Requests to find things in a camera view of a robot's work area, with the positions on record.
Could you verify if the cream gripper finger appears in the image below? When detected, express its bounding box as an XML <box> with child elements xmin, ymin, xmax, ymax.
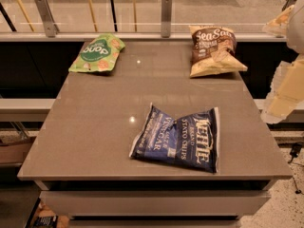
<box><xmin>262</xmin><ymin>5</ymin><xmax>295</xmax><ymax>37</ymax></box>
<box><xmin>261</xmin><ymin>94</ymin><xmax>299</xmax><ymax>124</ymax></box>

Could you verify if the brown sea salt chip bag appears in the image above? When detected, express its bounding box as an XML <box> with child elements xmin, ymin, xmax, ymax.
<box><xmin>189</xmin><ymin>26</ymin><xmax>248</xmax><ymax>78</ymax></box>

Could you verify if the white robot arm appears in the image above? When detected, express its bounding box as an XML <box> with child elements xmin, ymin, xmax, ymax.
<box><xmin>261</xmin><ymin>0</ymin><xmax>304</xmax><ymax>124</ymax></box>

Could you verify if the green rice chip bag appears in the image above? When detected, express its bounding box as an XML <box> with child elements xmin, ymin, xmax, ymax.
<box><xmin>68</xmin><ymin>33</ymin><xmax>125</xmax><ymax>73</ymax></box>

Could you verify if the black power adapter with cable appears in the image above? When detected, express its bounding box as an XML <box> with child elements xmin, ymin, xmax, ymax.
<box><xmin>288</xmin><ymin>142</ymin><xmax>302</xmax><ymax>195</ymax></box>

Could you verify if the left metal rail bracket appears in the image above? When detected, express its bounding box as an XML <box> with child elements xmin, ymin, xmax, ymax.
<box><xmin>34</xmin><ymin>0</ymin><xmax>59</xmax><ymax>38</ymax></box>

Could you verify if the grey side bench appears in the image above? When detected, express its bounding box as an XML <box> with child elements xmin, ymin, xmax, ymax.
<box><xmin>0</xmin><ymin>99</ymin><xmax>55</xmax><ymax>122</ymax></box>

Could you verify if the right metal rail bracket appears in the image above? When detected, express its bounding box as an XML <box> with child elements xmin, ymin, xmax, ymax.
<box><xmin>282</xmin><ymin>0</ymin><xmax>296</xmax><ymax>10</ymax></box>

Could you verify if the horizontal metal rail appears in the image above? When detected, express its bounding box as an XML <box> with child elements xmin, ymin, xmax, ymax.
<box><xmin>0</xmin><ymin>32</ymin><xmax>286</xmax><ymax>43</ymax></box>

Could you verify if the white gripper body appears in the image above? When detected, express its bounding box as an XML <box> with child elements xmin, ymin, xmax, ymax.
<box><xmin>273</xmin><ymin>54</ymin><xmax>304</xmax><ymax>103</ymax></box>

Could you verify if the metal rail bracket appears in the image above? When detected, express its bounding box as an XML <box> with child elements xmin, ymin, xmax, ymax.
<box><xmin>282</xmin><ymin>0</ymin><xmax>296</xmax><ymax>10</ymax></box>
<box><xmin>34</xmin><ymin>0</ymin><xmax>59</xmax><ymax>38</ymax></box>
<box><xmin>161</xmin><ymin>0</ymin><xmax>172</xmax><ymax>38</ymax></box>

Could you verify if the cardboard box on floor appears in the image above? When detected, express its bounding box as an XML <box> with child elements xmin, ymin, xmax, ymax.
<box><xmin>0</xmin><ymin>137</ymin><xmax>35</xmax><ymax>164</ymax></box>

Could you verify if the middle metal rail bracket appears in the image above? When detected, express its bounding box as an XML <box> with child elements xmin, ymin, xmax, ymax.
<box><xmin>161</xmin><ymin>0</ymin><xmax>172</xmax><ymax>38</ymax></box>

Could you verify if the blue Kettle chip bag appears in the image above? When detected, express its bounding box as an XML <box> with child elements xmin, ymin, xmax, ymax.
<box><xmin>129</xmin><ymin>105</ymin><xmax>219</xmax><ymax>173</ymax></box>

